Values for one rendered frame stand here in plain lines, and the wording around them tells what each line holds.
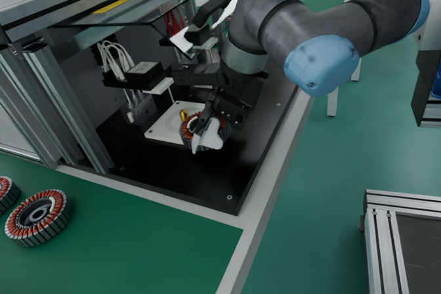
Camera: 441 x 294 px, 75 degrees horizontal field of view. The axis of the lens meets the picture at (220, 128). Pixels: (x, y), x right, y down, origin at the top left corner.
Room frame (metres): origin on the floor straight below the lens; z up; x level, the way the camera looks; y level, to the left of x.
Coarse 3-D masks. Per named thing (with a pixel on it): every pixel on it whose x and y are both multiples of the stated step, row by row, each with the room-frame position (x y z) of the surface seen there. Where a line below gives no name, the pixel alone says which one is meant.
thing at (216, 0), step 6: (210, 0) 0.49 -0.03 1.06; (216, 0) 0.50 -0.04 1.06; (222, 0) 0.51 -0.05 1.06; (228, 0) 0.52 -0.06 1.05; (204, 6) 0.47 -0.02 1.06; (210, 6) 0.47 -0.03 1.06; (216, 6) 0.48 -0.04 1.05; (222, 6) 0.55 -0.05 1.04; (198, 12) 0.47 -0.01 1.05; (204, 12) 0.46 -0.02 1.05; (210, 12) 0.46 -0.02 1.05; (198, 18) 0.47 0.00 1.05; (204, 18) 0.46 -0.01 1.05; (198, 24) 0.47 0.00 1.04; (204, 24) 0.48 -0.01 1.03
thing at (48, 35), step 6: (42, 30) 0.58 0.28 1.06; (48, 30) 0.58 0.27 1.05; (54, 30) 0.59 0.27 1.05; (60, 30) 0.60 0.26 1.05; (66, 30) 0.61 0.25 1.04; (72, 30) 0.62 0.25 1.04; (36, 36) 0.60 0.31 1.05; (42, 36) 0.58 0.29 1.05; (48, 36) 0.58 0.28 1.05; (54, 36) 0.58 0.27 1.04; (60, 36) 0.59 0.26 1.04; (66, 36) 0.60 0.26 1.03; (48, 42) 0.58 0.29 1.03; (54, 42) 0.58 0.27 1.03
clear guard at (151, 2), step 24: (144, 0) 0.60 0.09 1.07; (168, 0) 0.55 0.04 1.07; (192, 0) 0.53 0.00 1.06; (72, 24) 0.53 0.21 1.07; (96, 24) 0.50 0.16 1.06; (120, 24) 0.47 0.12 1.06; (144, 24) 0.44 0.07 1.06; (168, 24) 0.45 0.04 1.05; (192, 24) 0.47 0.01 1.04; (216, 24) 0.50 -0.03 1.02; (192, 48) 0.43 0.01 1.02
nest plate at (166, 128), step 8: (176, 104) 0.68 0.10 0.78; (184, 104) 0.67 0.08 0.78; (192, 104) 0.66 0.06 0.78; (200, 104) 0.65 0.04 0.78; (168, 112) 0.65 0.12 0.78; (176, 112) 0.64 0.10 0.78; (192, 112) 0.62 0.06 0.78; (160, 120) 0.62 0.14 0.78; (168, 120) 0.61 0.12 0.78; (176, 120) 0.60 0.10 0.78; (152, 128) 0.59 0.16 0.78; (160, 128) 0.58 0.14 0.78; (168, 128) 0.57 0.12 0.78; (176, 128) 0.57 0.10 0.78; (152, 136) 0.56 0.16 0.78; (160, 136) 0.55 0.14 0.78; (168, 136) 0.54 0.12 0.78; (176, 136) 0.53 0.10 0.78
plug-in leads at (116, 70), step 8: (104, 56) 0.67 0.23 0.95; (120, 56) 0.69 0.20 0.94; (128, 56) 0.68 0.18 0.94; (104, 64) 0.68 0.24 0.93; (112, 64) 0.66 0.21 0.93; (128, 64) 0.66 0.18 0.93; (104, 72) 0.67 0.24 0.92; (112, 72) 0.68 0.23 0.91; (120, 72) 0.64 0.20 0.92; (120, 80) 0.65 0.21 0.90
